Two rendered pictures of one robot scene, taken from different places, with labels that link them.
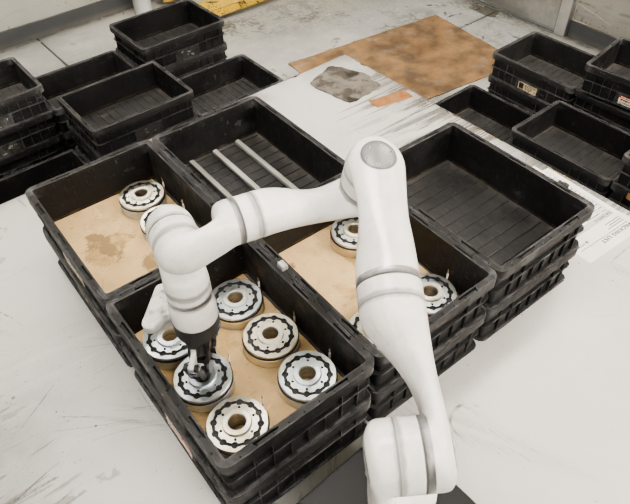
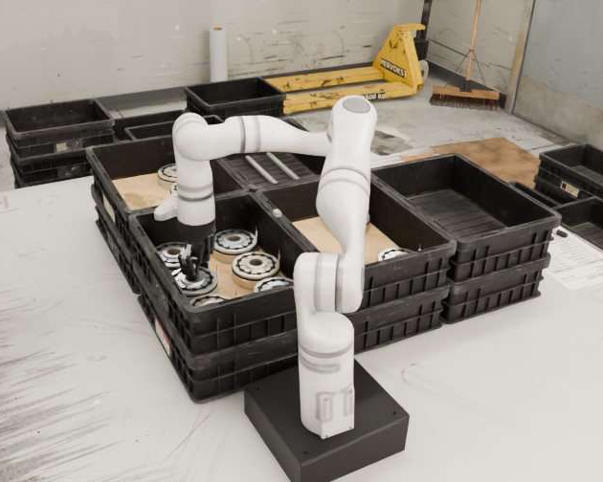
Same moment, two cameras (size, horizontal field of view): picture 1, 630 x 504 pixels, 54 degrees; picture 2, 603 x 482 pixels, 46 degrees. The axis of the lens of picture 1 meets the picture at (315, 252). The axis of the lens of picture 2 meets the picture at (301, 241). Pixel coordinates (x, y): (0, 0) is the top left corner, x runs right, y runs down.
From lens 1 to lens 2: 63 cm
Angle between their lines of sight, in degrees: 17
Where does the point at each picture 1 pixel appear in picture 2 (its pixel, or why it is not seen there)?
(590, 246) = (574, 279)
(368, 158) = (347, 105)
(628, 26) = not seen: outside the picture
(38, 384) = (56, 295)
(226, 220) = (232, 125)
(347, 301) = not seen: hidden behind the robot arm
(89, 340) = (106, 274)
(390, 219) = (353, 142)
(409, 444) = (326, 261)
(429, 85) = not seen: hidden behind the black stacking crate
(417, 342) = (351, 209)
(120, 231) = (153, 194)
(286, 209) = (279, 130)
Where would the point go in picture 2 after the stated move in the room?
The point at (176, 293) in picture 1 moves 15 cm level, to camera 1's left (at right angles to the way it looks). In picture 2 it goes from (185, 181) to (109, 172)
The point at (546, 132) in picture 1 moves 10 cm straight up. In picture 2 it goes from (580, 226) to (587, 203)
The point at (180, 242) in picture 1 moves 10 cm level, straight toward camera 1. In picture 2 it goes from (194, 129) to (194, 151)
